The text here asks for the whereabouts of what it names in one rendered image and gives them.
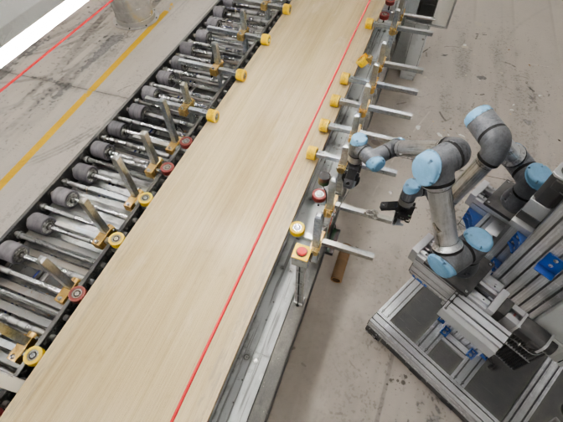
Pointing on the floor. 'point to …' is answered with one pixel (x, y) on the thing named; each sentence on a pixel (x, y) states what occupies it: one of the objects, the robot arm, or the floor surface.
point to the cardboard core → (339, 267)
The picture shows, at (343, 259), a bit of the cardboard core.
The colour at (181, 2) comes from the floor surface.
